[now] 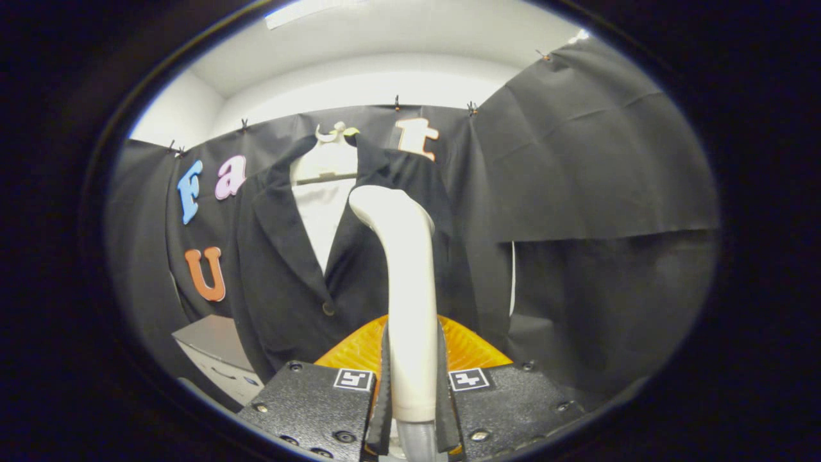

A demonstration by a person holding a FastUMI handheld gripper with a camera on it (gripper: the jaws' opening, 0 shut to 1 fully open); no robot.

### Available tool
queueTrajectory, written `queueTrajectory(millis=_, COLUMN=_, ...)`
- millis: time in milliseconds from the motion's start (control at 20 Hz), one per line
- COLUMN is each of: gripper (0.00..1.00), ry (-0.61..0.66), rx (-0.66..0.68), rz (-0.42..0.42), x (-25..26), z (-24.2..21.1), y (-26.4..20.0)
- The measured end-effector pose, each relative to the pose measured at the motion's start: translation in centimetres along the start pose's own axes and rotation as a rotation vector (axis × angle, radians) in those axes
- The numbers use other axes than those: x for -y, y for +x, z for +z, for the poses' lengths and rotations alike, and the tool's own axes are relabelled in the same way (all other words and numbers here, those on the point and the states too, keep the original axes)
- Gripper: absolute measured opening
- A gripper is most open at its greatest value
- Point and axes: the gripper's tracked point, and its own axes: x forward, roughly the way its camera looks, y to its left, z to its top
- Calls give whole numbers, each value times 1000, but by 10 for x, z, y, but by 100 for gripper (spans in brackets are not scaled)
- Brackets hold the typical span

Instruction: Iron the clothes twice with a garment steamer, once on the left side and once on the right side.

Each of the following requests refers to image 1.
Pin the white shirt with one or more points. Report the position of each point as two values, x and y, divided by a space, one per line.
321 218

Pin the black suit jacket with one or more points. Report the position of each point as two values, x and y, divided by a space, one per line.
282 289

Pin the grey filing cabinet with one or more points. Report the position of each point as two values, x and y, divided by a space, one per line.
211 340

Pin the white garment steamer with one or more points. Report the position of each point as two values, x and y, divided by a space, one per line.
410 308

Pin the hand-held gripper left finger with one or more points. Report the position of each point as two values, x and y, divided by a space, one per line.
385 423

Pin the black backdrop cloth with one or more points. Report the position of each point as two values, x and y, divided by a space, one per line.
609 160

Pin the ceiling light panel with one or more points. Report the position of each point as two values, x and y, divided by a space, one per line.
301 9

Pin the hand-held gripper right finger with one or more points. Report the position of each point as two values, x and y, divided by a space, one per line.
444 417

